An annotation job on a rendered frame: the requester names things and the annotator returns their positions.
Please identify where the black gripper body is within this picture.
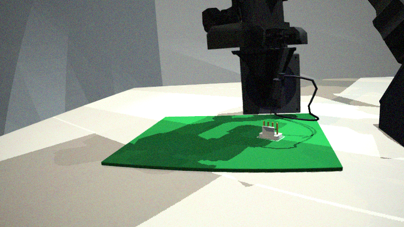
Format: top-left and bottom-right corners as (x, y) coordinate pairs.
(207, 0), (308, 50)

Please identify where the green circuit board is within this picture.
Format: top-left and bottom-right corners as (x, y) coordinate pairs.
(101, 114), (343, 173)

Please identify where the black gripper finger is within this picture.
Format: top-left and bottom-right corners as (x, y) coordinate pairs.
(274, 47), (296, 78)
(231, 48), (279, 99)

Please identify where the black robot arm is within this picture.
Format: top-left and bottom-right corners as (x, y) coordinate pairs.
(202, 0), (404, 64)

